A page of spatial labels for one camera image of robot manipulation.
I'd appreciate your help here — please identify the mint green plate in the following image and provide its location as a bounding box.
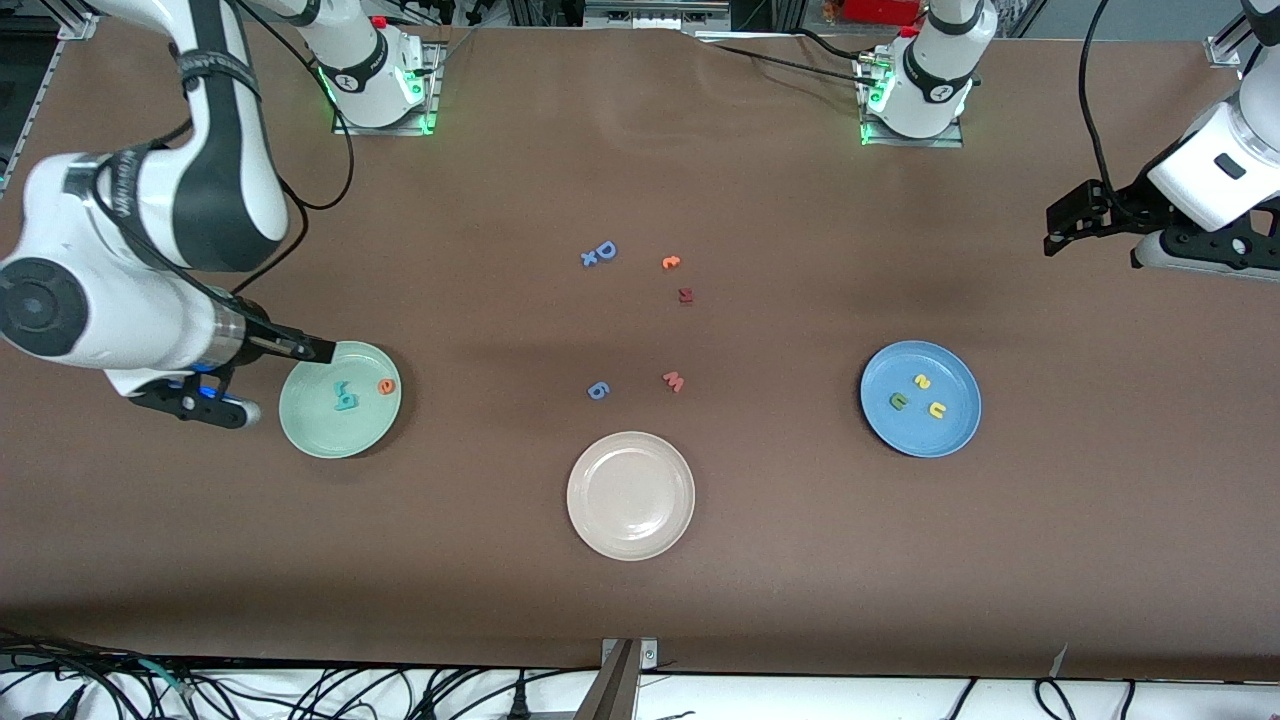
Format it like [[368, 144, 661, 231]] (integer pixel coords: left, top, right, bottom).
[[278, 340, 403, 460]]

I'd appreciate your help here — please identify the brown table cover sheet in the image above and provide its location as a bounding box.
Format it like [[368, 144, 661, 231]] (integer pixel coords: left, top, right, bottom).
[[0, 15, 1280, 683]]

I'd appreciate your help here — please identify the blue plate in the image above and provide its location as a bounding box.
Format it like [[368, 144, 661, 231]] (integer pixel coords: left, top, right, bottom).
[[860, 340, 983, 459]]

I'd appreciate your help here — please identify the red box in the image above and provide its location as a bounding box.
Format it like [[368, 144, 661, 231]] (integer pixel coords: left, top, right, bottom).
[[845, 0, 923, 26]]

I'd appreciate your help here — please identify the beige plate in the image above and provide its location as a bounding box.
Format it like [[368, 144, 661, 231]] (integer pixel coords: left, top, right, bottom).
[[566, 431, 697, 562]]

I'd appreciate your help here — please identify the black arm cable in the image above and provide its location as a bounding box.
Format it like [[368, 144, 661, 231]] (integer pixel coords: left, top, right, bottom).
[[1077, 0, 1118, 196], [90, 0, 357, 331]]

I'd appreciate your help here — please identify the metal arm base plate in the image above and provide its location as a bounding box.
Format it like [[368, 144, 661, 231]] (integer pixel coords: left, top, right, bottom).
[[858, 55, 967, 149], [332, 42, 443, 137]]

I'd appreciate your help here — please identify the black base cable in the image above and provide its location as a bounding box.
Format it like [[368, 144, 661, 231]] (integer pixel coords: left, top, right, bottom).
[[698, 40, 869, 85], [790, 28, 886, 63]]

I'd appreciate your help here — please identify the teal floor cable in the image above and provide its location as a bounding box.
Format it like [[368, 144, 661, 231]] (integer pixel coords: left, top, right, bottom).
[[135, 658, 199, 699]]

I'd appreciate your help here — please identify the black floor cable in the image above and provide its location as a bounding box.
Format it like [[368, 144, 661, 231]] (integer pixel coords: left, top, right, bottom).
[[0, 628, 136, 691], [1033, 678, 1079, 720]]

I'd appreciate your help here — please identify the metal table clamp bracket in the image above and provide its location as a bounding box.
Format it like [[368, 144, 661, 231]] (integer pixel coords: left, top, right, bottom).
[[575, 638, 661, 720]]

